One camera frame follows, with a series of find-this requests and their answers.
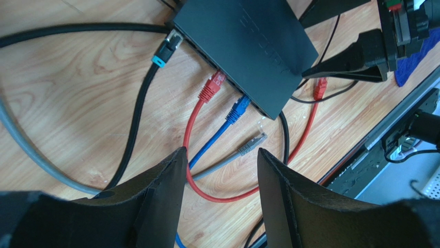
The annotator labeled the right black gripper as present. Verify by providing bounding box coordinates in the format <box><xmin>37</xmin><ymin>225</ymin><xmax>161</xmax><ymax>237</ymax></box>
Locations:
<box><xmin>299</xmin><ymin>0</ymin><xmax>439</xmax><ymax>83</ymax></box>

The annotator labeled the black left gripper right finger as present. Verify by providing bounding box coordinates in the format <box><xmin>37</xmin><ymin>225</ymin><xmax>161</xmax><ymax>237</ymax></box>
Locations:
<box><xmin>257</xmin><ymin>148</ymin><xmax>439</xmax><ymax>247</ymax></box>

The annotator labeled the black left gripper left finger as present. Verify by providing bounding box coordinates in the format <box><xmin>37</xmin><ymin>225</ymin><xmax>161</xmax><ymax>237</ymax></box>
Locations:
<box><xmin>1</xmin><ymin>147</ymin><xmax>187</xmax><ymax>247</ymax></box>

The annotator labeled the dark grey network switch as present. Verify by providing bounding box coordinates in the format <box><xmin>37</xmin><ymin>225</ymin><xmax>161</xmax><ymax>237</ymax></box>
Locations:
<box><xmin>167</xmin><ymin>0</ymin><xmax>318</xmax><ymax>119</ymax></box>

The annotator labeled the grey ethernet cable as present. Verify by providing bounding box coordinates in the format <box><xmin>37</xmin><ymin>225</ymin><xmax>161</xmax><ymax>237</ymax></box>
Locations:
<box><xmin>0</xmin><ymin>96</ymin><xmax>268</xmax><ymax>196</ymax></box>

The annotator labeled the thick black ethernet cable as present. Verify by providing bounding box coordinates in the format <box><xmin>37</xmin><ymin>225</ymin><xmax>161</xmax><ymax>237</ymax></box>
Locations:
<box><xmin>0</xmin><ymin>22</ymin><xmax>184</xmax><ymax>191</ymax></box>

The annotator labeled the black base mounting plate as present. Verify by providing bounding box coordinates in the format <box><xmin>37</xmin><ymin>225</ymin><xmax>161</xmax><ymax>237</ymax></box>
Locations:
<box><xmin>318</xmin><ymin>88</ymin><xmax>439</xmax><ymax>198</ymax></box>

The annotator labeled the purple cloth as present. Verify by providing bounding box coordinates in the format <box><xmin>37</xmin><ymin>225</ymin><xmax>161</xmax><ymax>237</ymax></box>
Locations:
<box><xmin>394</xmin><ymin>27</ymin><xmax>439</xmax><ymax>87</ymax></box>

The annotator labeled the aluminium frame rail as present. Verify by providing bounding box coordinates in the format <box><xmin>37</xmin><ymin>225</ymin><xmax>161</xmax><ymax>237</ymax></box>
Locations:
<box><xmin>318</xmin><ymin>65</ymin><xmax>440</xmax><ymax>204</ymax></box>

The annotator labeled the blue ethernet cable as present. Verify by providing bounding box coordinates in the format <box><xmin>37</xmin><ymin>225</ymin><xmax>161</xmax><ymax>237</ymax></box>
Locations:
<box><xmin>175</xmin><ymin>95</ymin><xmax>252</xmax><ymax>248</ymax></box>

